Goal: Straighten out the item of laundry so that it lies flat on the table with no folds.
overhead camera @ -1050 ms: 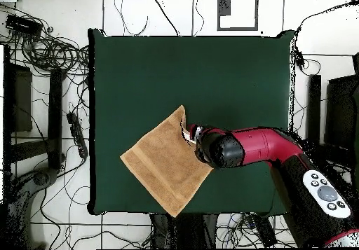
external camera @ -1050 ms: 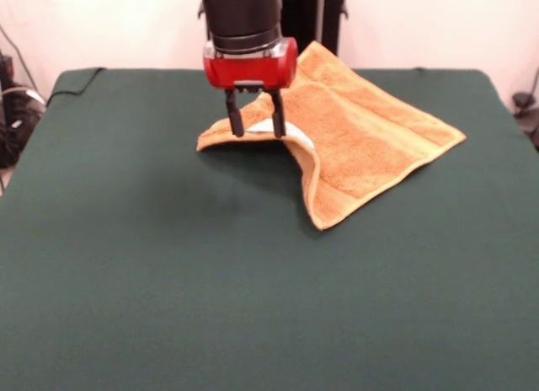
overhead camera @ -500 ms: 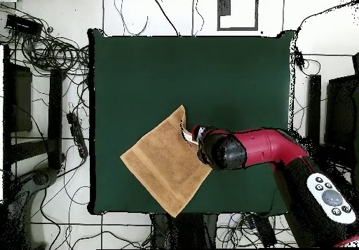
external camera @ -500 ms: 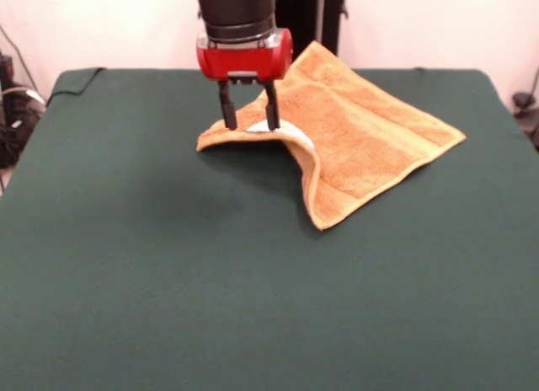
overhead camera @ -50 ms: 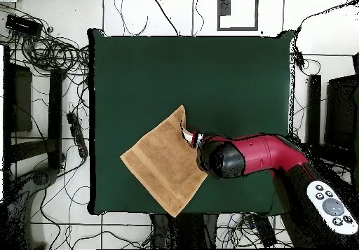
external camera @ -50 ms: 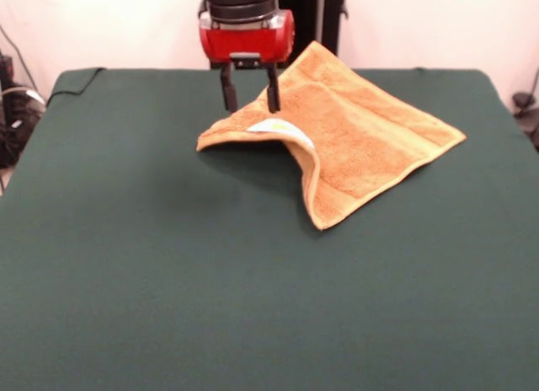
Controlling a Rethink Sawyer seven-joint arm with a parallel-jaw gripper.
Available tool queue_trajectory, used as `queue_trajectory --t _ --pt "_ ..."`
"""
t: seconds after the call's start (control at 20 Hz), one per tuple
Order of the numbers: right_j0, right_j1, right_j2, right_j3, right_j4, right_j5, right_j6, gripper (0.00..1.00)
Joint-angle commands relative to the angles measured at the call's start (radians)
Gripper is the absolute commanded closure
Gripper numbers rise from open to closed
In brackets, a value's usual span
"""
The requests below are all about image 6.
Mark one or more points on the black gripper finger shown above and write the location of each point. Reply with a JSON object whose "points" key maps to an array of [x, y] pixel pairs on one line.
{"points": [[228, 92], [273, 92]]}

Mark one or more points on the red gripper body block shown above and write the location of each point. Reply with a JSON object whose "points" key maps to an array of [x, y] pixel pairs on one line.
{"points": [[246, 43]]}

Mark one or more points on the small black wall device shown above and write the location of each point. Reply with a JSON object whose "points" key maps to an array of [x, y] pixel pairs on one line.
{"points": [[6, 66]]}

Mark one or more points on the tan terry towel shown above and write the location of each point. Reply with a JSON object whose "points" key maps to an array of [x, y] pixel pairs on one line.
{"points": [[358, 146]]}

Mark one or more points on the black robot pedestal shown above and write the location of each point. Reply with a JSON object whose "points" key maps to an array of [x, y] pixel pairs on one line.
{"points": [[320, 24]]}

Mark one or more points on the dark green table cloth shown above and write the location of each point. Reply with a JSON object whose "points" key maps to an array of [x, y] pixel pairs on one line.
{"points": [[126, 260]]}

